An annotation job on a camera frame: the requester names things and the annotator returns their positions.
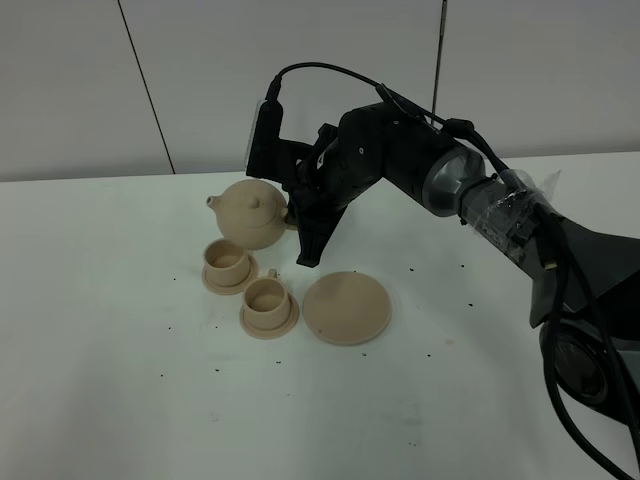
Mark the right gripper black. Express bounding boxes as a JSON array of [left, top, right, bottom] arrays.
[[285, 103, 463, 267]]

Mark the beige ceramic teapot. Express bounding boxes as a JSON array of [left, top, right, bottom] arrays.
[[206, 179, 288, 250]]

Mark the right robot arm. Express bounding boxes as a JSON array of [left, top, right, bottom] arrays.
[[282, 103, 639, 433]]

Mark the large beige teapot saucer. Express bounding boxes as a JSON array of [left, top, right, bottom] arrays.
[[303, 271, 392, 346]]

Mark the near beige teacup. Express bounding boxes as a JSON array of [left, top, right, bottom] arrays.
[[242, 269, 291, 332]]

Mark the beige teacup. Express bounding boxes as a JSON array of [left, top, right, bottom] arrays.
[[204, 239, 251, 288], [242, 269, 291, 332]]

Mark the far beige teacup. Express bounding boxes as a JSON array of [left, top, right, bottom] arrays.
[[204, 239, 251, 288]]

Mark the far small beige saucer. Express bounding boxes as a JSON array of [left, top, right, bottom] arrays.
[[201, 256, 259, 295]]

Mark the small beige saucer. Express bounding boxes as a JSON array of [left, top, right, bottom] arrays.
[[201, 256, 259, 295], [239, 296, 299, 340]]

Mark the near small beige saucer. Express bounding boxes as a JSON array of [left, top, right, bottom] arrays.
[[239, 296, 299, 340]]

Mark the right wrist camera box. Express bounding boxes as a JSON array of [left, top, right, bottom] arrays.
[[245, 99, 312, 185]]

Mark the black camera cable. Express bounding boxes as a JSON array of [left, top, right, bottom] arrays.
[[264, 62, 640, 480]]

